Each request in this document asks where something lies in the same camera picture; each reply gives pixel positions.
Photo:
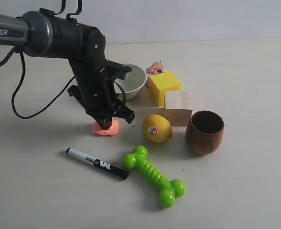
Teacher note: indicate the white ceramic bowl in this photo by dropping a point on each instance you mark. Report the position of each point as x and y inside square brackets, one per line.
[134, 81]

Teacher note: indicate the light wooden cube block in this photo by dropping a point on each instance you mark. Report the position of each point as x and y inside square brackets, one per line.
[178, 107]

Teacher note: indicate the black white marker pen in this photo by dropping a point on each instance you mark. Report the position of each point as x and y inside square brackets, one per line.
[105, 166]

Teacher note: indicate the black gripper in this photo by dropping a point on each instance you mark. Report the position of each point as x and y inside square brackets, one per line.
[95, 91]

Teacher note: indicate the yellow lemon with sticker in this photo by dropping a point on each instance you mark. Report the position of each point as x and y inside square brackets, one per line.
[157, 128]

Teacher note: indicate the pink small toy figure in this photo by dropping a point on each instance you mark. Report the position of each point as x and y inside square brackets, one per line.
[156, 68]

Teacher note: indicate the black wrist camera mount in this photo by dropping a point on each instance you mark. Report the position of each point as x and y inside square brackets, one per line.
[117, 70]

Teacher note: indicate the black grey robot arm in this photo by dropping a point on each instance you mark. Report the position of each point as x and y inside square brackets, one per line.
[43, 34]

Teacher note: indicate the green rubber bone toy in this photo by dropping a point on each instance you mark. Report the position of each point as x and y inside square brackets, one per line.
[169, 190]

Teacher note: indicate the brown wooden cup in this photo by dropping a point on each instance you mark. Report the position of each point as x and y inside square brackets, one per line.
[204, 132]

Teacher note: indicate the yellow cube block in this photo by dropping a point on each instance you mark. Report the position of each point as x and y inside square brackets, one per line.
[162, 82]

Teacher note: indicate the orange soft putty lump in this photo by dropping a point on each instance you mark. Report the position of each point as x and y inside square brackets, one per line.
[111, 131]

